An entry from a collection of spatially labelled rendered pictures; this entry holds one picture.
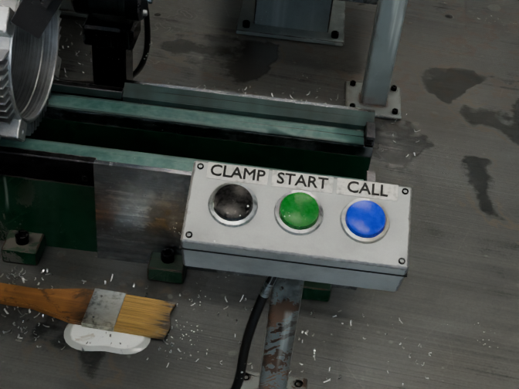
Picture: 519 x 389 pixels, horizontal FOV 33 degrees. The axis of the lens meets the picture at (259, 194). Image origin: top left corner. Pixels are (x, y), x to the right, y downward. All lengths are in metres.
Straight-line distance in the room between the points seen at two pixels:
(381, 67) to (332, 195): 0.58
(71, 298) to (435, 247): 0.42
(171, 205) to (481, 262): 0.37
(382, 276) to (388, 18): 0.58
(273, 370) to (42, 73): 0.43
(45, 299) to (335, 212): 0.39
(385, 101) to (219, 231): 0.65
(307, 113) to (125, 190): 0.23
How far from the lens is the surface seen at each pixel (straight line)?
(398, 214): 0.68
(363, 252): 0.66
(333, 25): 1.45
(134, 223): 0.96
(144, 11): 1.04
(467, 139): 1.25
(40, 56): 1.02
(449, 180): 1.17
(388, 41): 1.22
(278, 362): 0.80
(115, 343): 0.92
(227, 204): 0.66
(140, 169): 0.91
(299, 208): 0.66
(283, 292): 0.74
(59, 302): 0.95
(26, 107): 0.99
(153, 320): 0.93
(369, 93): 1.26
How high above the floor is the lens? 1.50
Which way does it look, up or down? 40 degrees down
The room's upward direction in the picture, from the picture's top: 6 degrees clockwise
